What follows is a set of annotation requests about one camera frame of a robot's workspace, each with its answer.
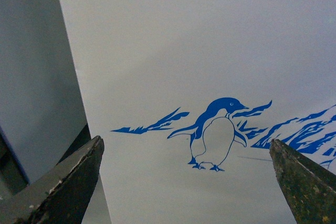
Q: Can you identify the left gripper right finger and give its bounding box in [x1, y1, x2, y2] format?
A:
[269, 139, 335, 223]

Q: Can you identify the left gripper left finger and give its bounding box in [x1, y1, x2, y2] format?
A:
[1, 136, 104, 223]

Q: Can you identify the white blue chest freezer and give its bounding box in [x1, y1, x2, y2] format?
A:
[60, 0, 335, 223]

